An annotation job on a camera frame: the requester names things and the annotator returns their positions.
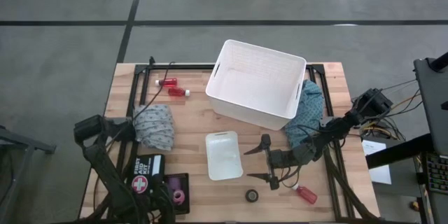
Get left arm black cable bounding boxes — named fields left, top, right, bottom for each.
left=132, top=61, right=176, bottom=122

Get dark grey side desk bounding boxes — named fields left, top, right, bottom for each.
left=412, top=51, right=448, bottom=224

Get teal patterned cloth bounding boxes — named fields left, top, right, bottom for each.
left=283, top=78, right=326, bottom=150

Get white paper sheet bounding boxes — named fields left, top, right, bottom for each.
left=361, top=139, right=393, bottom=186

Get red pill bottle white cap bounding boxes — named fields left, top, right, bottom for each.
left=292, top=183, right=319, bottom=205
left=155, top=77, right=179, bottom=88
left=167, top=87, right=191, bottom=97

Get pink bandage tape roll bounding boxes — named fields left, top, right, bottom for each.
left=172, top=189, right=186, bottom=204

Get small black plastic crate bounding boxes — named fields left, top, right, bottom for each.
left=162, top=172, right=191, bottom=216

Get black aluminium rig frame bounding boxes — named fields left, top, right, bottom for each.
left=78, top=55, right=381, bottom=224

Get yellow and black cable bundle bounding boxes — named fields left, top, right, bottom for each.
left=349, top=78, right=424, bottom=141

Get black first aid kit pouch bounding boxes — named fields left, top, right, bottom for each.
left=126, top=153, right=166, bottom=200

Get black desk support beam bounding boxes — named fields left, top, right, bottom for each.
left=365, top=132, right=435, bottom=170

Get grey diamond patterned cloth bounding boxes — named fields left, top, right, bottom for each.
left=132, top=104, right=176, bottom=152

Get black tape roll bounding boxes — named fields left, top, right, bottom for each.
left=244, top=188, right=260, bottom=203

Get black keyboard coloured keys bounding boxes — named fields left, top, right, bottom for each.
left=424, top=152, right=448, bottom=195

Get large white perforated basket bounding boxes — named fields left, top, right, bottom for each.
left=205, top=38, right=308, bottom=131

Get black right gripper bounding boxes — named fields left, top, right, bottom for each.
left=244, top=134, right=298, bottom=191

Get small white plastic bin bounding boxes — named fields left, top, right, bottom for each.
left=204, top=130, right=244, bottom=182

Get grey metal stand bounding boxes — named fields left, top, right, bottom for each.
left=0, top=124, right=57, bottom=224

